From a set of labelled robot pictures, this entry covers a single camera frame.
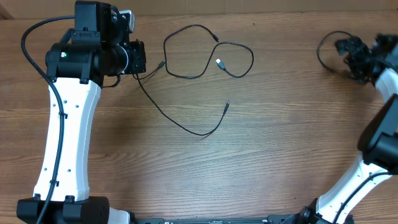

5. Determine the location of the black USB cable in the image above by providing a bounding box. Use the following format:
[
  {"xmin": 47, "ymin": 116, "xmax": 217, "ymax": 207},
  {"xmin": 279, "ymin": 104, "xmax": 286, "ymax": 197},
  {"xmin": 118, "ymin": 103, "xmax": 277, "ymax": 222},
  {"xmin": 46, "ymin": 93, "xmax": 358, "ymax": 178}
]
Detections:
[{"xmin": 132, "ymin": 60, "xmax": 231, "ymax": 137}]

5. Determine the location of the black braided cable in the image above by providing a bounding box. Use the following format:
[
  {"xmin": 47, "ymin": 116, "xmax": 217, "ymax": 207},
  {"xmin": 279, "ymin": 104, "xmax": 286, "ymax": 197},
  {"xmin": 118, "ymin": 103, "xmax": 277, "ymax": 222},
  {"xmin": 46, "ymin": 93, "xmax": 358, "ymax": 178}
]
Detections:
[{"xmin": 316, "ymin": 30, "xmax": 354, "ymax": 74}]

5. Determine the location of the black thin charging cable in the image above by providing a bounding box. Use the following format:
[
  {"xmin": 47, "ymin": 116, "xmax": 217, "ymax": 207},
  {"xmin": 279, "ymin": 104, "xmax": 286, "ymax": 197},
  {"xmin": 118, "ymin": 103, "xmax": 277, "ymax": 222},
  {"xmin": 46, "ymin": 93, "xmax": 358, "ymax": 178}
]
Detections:
[{"xmin": 163, "ymin": 24, "xmax": 254, "ymax": 80}]

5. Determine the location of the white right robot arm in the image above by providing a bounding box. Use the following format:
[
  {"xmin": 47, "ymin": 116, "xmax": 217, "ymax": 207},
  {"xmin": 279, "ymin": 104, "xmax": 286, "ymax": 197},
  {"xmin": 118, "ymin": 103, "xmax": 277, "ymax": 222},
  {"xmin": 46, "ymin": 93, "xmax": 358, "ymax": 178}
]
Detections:
[{"xmin": 262, "ymin": 34, "xmax": 397, "ymax": 224}]

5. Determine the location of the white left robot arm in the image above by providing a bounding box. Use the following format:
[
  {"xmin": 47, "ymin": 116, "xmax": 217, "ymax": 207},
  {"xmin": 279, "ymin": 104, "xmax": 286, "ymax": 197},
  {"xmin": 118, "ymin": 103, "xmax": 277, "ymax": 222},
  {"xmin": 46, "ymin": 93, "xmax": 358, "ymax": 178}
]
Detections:
[{"xmin": 16, "ymin": 1, "xmax": 146, "ymax": 223}]

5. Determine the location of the brown cardboard panel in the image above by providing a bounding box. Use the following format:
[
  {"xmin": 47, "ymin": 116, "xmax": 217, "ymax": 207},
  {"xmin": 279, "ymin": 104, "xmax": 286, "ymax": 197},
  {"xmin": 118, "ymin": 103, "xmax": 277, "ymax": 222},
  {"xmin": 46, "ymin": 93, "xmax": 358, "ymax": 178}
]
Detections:
[{"xmin": 1, "ymin": 0, "xmax": 397, "ymax": 19}]

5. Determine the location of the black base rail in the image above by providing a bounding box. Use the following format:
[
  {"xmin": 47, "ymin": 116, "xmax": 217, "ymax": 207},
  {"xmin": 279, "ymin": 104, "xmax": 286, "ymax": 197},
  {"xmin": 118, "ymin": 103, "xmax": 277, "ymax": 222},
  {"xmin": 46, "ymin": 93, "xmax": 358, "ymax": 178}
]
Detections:
[{"xmin": 133, "ymin": 215, "xmax": 297, "ymax": 224}]

